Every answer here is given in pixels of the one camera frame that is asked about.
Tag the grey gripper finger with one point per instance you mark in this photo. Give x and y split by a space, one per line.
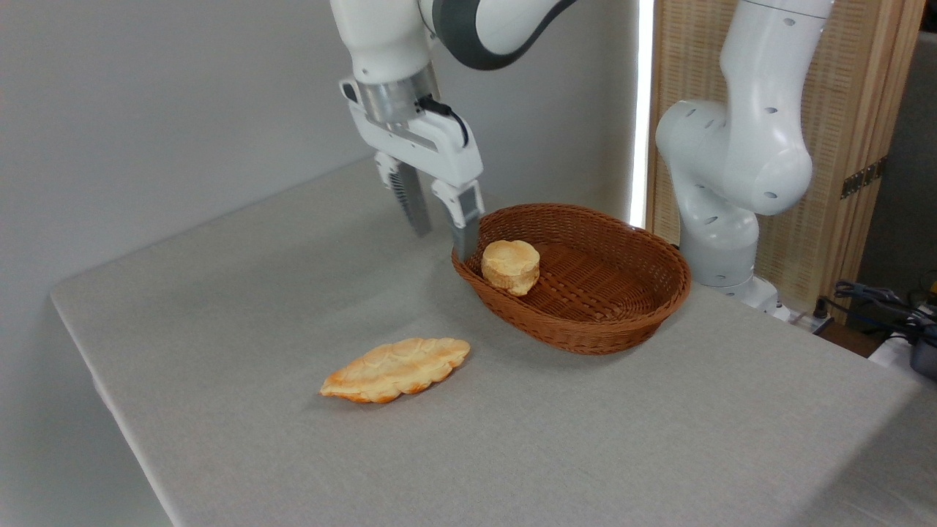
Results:
465 219
411 201

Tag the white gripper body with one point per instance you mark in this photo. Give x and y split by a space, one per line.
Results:
439 150

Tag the round bread bun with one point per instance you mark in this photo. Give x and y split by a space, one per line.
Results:
511 265

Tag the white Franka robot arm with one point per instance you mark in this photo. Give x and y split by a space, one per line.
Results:
747 146

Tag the brown oval wicker basket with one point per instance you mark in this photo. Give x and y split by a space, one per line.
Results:
600 293

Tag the long leaf-shaped bread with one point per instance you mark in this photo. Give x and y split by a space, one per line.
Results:
395 369

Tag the grey tablecloth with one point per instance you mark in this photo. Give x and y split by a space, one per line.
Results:
512 439

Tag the metal screen hinge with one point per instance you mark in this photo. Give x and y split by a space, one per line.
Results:
864 178

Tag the wooden folding screen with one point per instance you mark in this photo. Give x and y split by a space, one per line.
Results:
856 73

